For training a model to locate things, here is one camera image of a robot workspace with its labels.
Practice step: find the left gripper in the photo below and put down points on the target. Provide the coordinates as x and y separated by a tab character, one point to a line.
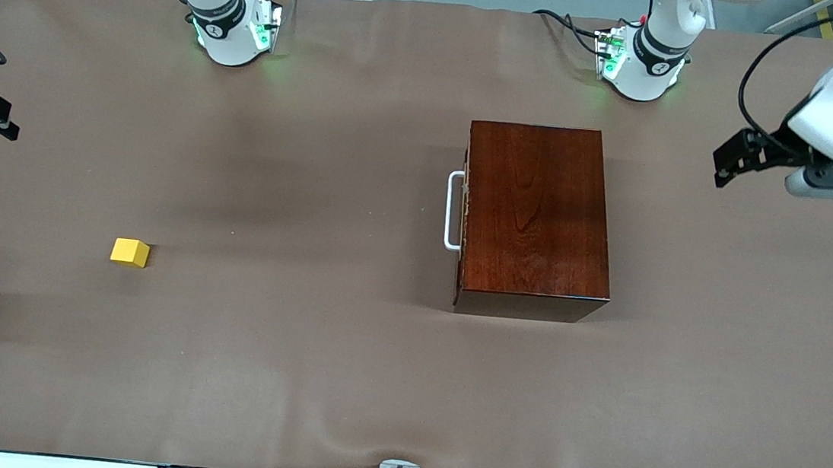
779	143

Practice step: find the grey diagonal metal bar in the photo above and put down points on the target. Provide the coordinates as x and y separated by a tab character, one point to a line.
800	16

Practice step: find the yellow floor tape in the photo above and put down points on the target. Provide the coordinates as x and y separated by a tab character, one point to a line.
825	17

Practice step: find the dark brown wooden cabinet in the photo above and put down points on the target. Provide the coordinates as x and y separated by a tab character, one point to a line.
540	215

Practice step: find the yellow block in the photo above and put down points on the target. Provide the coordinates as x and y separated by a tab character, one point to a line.
129	252

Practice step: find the brown table cloth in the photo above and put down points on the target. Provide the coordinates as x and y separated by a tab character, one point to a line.
224	322

